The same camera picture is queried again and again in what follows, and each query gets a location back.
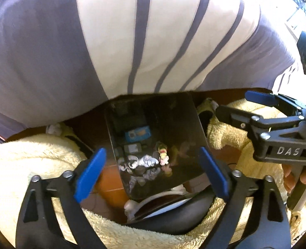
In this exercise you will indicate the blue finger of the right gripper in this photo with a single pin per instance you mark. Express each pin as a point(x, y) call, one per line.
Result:
point(261, 98)
point(237, 118)

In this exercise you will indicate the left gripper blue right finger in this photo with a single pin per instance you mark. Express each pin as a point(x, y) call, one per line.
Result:
point(216, 172)

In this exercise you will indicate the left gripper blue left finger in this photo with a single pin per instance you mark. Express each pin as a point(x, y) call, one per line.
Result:
point(87, 174)

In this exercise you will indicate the black trash bin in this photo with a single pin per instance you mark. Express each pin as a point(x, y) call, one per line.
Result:
point(156, 142)

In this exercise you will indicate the yellow fluffy blanket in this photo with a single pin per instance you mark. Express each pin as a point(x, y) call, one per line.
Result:
point(38, 208)

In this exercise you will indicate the blue white striped bedsheet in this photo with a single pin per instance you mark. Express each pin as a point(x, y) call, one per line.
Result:
point(61, 58)

